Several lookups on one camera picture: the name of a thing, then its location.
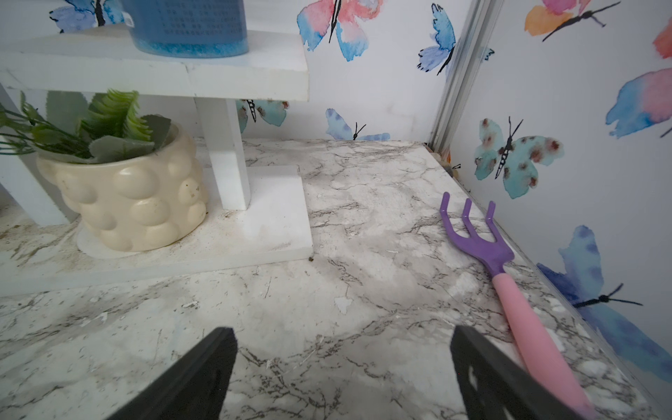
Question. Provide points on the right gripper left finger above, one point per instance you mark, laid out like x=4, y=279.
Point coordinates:
x=195, y=387

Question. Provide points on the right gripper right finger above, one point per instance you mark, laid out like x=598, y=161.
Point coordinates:
x=492, y=386

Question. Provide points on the purple pink garden fork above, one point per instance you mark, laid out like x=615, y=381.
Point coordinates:
x=539, y=352

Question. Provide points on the white tiered display stand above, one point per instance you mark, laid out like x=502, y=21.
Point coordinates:
x=257, y=215

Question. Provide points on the shell planter with greenery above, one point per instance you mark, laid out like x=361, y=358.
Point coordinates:
x=134, y=180

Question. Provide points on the blue lid jar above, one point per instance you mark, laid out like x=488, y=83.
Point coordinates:
x=199, y=29

